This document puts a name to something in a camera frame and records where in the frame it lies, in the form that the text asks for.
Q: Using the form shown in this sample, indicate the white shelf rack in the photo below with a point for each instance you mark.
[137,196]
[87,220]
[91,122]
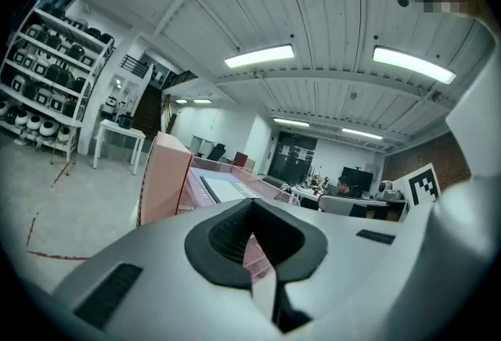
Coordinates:
[84,97]

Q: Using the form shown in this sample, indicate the dark staircase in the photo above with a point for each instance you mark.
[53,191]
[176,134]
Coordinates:
[148,116]

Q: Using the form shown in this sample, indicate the black double door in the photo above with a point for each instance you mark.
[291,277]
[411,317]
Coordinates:
[293,157]

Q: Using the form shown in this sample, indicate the rows of black white helmets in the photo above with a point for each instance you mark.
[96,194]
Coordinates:
[43,69]

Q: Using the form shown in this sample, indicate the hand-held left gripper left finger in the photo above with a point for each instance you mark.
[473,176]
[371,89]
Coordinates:
[156,273]

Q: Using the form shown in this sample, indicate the pink mesh desk organizer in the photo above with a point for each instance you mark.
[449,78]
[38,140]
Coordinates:
[166,175]

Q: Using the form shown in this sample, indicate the red cabinet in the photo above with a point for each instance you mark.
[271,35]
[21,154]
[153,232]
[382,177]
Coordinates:
[242,160]

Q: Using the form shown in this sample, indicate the ceiling light panel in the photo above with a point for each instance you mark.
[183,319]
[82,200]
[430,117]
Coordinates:
[362,133]
[291,122]
[413,63]
[259,56]

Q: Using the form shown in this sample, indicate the cluttered white desk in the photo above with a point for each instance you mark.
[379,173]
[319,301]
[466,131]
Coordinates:
[375,206]

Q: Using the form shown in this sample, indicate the dark appliance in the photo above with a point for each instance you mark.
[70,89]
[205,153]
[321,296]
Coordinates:
[125,120]

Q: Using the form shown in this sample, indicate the black stair railing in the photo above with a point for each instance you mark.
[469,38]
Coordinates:
[135,65]

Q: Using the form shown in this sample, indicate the black office chair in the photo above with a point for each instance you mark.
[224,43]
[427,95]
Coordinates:
[216,152]

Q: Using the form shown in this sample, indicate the white table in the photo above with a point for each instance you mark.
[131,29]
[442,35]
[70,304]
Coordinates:
[121,130]

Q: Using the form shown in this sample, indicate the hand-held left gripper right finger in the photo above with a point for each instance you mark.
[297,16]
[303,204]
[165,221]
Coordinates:
[336,261]

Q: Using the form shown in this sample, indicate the white round robot head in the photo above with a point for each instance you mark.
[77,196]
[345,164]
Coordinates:
[387,189]

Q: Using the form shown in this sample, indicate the white notebook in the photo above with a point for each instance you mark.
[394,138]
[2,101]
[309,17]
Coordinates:
[225,189]

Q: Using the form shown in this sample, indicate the black monitor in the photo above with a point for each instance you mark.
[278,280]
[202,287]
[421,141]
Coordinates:
[364,178]

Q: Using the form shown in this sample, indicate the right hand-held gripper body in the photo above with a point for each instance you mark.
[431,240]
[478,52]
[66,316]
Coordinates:
[424,185]

